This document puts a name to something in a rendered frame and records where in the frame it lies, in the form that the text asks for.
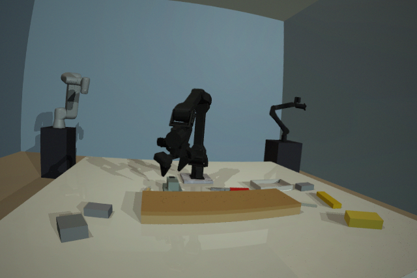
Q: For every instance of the tan wooden floor panel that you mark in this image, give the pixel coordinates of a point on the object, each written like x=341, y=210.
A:
x=195, y=207

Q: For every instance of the yellow rectangular bar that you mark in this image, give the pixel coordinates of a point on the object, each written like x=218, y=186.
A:
x=329, y=200

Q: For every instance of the yellow rectangular block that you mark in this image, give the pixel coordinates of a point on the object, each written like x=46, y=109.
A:
x=367, y=220

